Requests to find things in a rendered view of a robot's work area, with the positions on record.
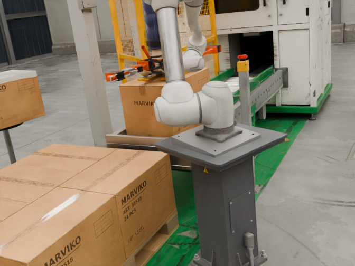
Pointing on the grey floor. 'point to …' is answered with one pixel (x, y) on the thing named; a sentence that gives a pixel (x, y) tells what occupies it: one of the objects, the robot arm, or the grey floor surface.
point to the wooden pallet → (153, 241)
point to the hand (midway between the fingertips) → (145, 64)
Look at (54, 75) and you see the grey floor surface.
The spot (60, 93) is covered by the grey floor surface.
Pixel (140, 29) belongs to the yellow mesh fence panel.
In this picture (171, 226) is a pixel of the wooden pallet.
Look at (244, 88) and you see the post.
